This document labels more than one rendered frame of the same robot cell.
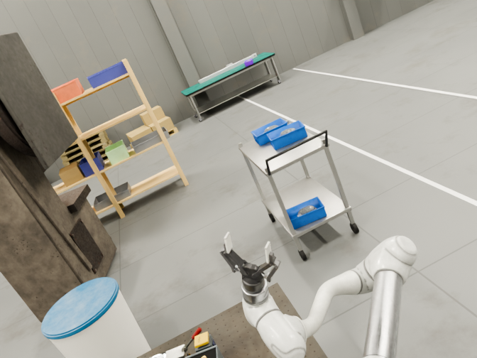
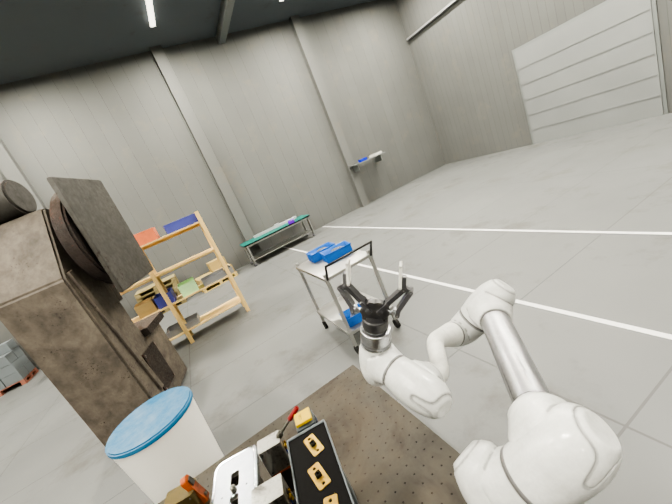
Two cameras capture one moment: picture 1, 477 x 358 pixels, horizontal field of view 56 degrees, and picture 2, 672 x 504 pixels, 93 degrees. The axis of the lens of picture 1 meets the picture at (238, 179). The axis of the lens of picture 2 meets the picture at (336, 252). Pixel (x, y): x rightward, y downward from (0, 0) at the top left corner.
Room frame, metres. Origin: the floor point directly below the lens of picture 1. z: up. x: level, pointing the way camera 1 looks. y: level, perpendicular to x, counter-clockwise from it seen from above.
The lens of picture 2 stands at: (0.48, 0.33, 1.92)
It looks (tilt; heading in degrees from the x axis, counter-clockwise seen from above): 15 degrees down; 345
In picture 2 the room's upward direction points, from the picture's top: 23 degrees counter-clockwise
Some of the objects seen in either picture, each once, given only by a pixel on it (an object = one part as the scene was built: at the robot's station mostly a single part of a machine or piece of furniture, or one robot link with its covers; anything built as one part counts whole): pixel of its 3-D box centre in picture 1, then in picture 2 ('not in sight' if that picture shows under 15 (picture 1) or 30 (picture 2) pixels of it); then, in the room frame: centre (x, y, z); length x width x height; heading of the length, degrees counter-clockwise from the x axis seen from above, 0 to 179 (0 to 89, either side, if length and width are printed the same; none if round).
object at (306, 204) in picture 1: (294, 182); (345, 290); (3.85, -0.48, 0.54); 1.15 x 0.67 x 1.08; 11
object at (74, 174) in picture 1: (91, 152); (164, 288); (6.64, 1.84, 1.05); 2.33 x 0.63 x 2.11; 95
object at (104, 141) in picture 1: (89, 153); (162, 296); (10.17, 2.86, 0.39); 1.09 x 0.75 x 0.77; 97
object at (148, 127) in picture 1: (148, 128); (213, 273); (10.27, 1.41, 0.32); 1.15 x 0.87 x 0.64; 97
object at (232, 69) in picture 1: (231, 84); (278, 238); (10.51, -0.76, 0.41); 2.27 x 0.90 x 0.82; 97
